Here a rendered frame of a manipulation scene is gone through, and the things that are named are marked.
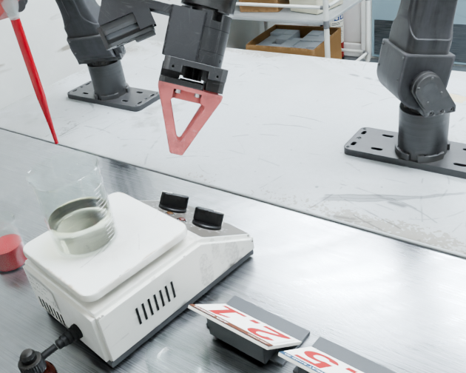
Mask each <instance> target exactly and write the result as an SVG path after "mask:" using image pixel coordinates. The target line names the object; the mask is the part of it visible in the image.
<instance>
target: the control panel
mask: <svg viewBox="0 0 466 373"><path fill-rule="evenodd" d="M140 202H142V203H144V204H146V205H148V206H150V207H152V208H154V209H156V210H158V211H160V212H162V213H164V214H166V215H168V216H170V217H172V218H174V219H176V220H178V221H180V222H182V223H184V224H185V225H186V228H187V230H189V231H190V232H193V233H195V234H196V235H199V236H201V237H204V238H205V237H215V236H224V235H242V234H248V233H247V232H244V231H243V230H241V229H238V228H236V227H234V226H232V225H230V224H228V223H225V222H223V225H222V227H221V229H220V230H208V229H203V228H200V227H198V226H195V225H194V224H193V223H192V220H193V219H194V218H193V216H194V213H195V208H194V207H191V206H189V205H188V206H187V211H186V212H185V213H175V212H173V213H174V214H173V215H172V214H168V213H166V212H168V211H166V210H163V209H161V208H160V207H159V203H160V202H159V201H140ZM180 217H182V218H185V219H186V220H185V221H182V220H180V219H179V218H180Z"/></svg>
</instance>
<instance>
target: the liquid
mask: <svg viewBox="0 0 466 373"><path fill-rule="evenodd" d="M10 22H11V24H12V26H13V30H14V33H15V35H16V39H17V42H18V45H19V48H20V51H21V54H22V56H23V59H24V63H25V65H26V68H27V71H28V74H29V77H30V80H31V82H32V85H33V89H34V91H35V94H36V98H37V99H38V102H39V104H40V107H41V109H42V112H43V114H44V117H45V118H46V121H47V124H48V126H49V128H50V132H51V134H52V136H53V140H54V142H55V144H58V139H57V136H56V133H55V129H54V126H53V121H52V119H51V115H50V110H49V107H48V103H47V98H46V95H45V93H44V89H43V87H42V84H41V80H40V78H39V75H38V71H37V68H36V64H35V62H34V59H33V55H32V53H31V50H30V46H29V44H28V41H27V37H26V35H25V32H24V28H23V26H22V23H21V19H20V18H19V19H16V20H10Z"/></svg>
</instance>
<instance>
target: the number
mask: <svg viewBox="0 0 466 373"><path fill-rule="evenodd" d="M288 353H289V354H291V355H293V356H295V357H297V358H299V359H301V360H303V361H305V362H307V363H308V364H310V365H312V366H314V367H316V368H318V369H320V370H322V371H324V372H326V373H360V372H358V371H356V370H354V369H352V368H350V367H348V366H346V365H344V364H342V363H340V362H338V361H336V360H334V359H332V358H330V357H328V356H326V355H324V354H322V353H320V352H318V351H316V350H314V349H312V348H308V349H301V350H296V351H292V352H288Z"/></svg>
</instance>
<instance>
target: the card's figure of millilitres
mask: <svg viewBox="0 0 466 373"><path fill-rule="evenodd" d="M197 306H199V307H201V308H203V309H205V310H207V311H209V312H211V313H212V314H214V315H217V316H218V317H221V318H223V319H224V320H227V321H228V322H230V323H232V324H234V325H236V326H238V327H240V328H241V329H244V330H246V331H247V332H250V333H252V334H253V335H255V336H257V337H259V338H261V339H263V340H265V341H267V342H269V343H282V342H287V341H293V340H295V339H293V338H291V337H289V336H287V335H285V334H283V333H281V332H279V331H277V330H275V329H273V328H271V327H269V326H267V325H265V324H263V323H261V322H259V321H257V320H255V319H253V318H251V317H249V316H247V315H245V314H243V313H241V312H239V311H237V310H235V309H233V308H231V307H228V306H226V305H224V304H214V305H197Z"/></svg>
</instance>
